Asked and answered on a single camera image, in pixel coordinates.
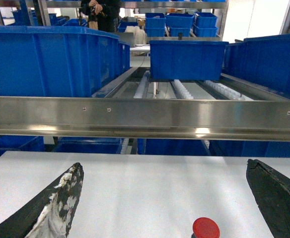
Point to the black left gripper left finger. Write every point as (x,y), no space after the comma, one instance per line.
(50,213)

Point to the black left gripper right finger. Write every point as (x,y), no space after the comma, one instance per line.
(271,190)

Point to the red push button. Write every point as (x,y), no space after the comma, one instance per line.
(204,227)

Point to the blue bin lower shelf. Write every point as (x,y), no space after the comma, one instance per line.
(96,145)

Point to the blue bin shelf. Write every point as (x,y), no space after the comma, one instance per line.
(261,60)
(96,145)
(186,60)

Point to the blue bin right shelf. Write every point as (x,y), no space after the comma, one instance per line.
(261,60)

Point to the blue bin centre shelf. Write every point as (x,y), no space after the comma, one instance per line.
(186,60)

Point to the white roller track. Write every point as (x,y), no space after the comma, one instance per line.
(181,90)
(225,91)
(141,90)

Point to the large blue bin left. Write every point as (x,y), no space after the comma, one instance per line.
(59,61)

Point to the stacked blue bins background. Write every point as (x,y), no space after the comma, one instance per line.
(202,24)

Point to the person in dark clothes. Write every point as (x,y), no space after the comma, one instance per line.
(102,14)

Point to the stainless steel shelf rail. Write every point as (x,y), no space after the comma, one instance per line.
(146,118)

